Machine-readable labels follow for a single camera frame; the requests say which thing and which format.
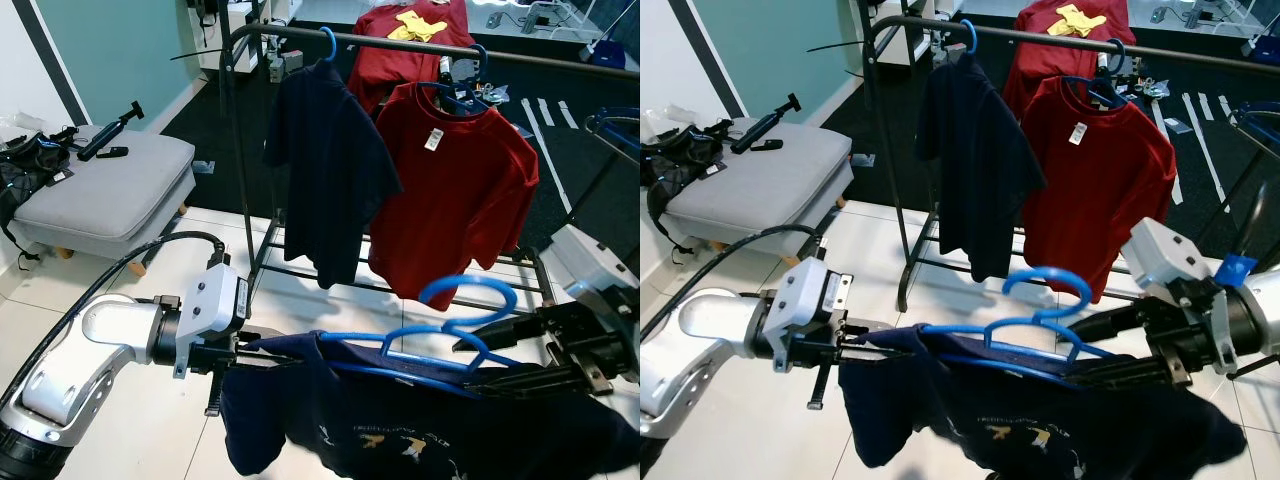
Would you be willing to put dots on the black bag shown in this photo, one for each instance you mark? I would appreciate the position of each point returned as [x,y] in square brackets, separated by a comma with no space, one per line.
[690,150]
[25,165]

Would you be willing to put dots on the navy t-shirt with gold logo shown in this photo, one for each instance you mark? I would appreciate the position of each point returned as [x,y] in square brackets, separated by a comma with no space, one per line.
[400,420]
[1000,420]

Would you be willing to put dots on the small black remote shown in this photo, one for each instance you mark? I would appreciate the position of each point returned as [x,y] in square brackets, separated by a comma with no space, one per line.
[113,152]
[766,145]

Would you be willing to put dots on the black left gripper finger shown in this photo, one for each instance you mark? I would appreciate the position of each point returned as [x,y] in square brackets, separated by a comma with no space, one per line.
[890,340]
[280,350]

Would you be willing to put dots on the small blue bag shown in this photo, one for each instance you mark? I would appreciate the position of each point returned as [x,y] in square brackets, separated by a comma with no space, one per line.
[607,57]
[1262,50]

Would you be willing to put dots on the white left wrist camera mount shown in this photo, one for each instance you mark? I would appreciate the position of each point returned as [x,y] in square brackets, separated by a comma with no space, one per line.
[805,300]
[215,305]

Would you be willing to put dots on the grey cushioned ottoman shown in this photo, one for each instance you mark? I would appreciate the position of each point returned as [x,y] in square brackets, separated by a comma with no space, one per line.
[110,190]
[760,185]

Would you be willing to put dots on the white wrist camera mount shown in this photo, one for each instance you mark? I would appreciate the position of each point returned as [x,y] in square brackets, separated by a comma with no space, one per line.
[1165,250]
[215,305]
[805,300]
[590,260]

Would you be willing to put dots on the black hand pump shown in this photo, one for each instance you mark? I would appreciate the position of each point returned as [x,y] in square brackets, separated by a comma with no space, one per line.
[105,140]
[760,130]

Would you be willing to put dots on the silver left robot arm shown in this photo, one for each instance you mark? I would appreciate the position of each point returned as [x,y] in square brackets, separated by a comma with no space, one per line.
[90,340]
[710,335]

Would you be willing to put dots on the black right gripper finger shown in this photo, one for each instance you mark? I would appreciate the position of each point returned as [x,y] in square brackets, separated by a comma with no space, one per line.
[550,381]
[1110,325]
[510,335]
[1130,373]

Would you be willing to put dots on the black metal clothes rack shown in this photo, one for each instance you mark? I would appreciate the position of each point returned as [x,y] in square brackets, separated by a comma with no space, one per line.
[1200,54]
[560,63]

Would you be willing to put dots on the blue plastic hanger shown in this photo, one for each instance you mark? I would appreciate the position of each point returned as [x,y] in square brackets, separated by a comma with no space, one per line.
[1045,271]
[1120,52]
[483,60]
[465,279]
[974,35]
[333,42]

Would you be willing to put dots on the white cabinet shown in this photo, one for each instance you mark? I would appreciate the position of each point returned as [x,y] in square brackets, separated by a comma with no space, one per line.
[215,50]
[935,15]

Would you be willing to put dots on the clear plastic bag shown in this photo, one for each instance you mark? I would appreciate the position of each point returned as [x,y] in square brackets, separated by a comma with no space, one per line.
[672,120]
[18,122]

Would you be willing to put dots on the red t-shirt with white tag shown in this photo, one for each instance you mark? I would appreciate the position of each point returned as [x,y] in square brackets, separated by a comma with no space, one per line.
[1100,200]
[460,200]

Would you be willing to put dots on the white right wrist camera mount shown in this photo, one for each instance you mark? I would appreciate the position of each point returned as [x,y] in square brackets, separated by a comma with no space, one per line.
[590,260]
[1165,250]

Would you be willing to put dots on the red t-shirt with yellow print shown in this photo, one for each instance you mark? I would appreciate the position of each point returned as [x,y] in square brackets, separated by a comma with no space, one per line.
[375,65]
[1035,60]

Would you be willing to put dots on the plain dark navy t-shirt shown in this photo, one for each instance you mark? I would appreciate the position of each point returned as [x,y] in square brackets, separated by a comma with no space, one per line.
[330,170]
[975,170]

